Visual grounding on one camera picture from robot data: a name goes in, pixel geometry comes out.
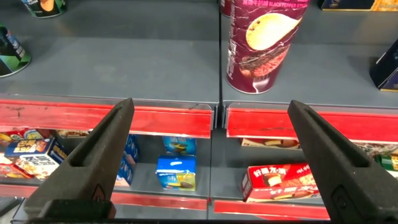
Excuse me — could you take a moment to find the maroon chip can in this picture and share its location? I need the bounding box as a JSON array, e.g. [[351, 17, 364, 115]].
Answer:
[[219, 0, 233, 17], [226, 0, 311, 95]]

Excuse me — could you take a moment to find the red snack box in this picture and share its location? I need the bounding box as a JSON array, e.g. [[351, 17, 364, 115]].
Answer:
[[0, 152, 34, 180]]

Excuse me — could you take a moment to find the beige biscuit box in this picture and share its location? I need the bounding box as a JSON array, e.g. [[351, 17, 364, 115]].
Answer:
[[241, 138, 301, 150]]

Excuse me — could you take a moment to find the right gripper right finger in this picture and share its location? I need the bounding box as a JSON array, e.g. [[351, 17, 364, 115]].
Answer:
[[287, 99, 398, 223]]

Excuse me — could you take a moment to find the green snack pack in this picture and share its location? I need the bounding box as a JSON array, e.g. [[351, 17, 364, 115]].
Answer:
[[374, 154, 398, 172]]

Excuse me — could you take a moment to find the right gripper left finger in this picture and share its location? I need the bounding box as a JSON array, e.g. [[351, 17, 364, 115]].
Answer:
[[24, 97, 136, 220]]

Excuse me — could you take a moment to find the blue cookie box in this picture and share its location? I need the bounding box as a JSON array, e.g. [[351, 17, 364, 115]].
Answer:
[[114, 134, 140, 187], [162, 136, 197, 156], [155, 154, 197, 192]]

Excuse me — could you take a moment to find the red cake box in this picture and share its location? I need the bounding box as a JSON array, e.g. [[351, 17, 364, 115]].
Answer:
[[241, 162, 321, 203]]

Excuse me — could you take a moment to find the blue and white snack box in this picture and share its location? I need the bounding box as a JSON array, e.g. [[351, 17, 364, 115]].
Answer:
[[4, 138, 69, 181]]

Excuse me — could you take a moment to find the green chip can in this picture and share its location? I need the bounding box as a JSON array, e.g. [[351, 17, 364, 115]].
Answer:
[[0, 22, 32, 78], [21, 0, 67, 19]]

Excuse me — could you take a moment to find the dark blue snack box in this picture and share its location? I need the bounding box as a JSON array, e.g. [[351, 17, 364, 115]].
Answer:
[[317, 0, 398, 12], [369, 39, 398, 93]]

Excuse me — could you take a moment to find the grey shop shelf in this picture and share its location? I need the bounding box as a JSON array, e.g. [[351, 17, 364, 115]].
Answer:
[[0, 0, 398, 221]]

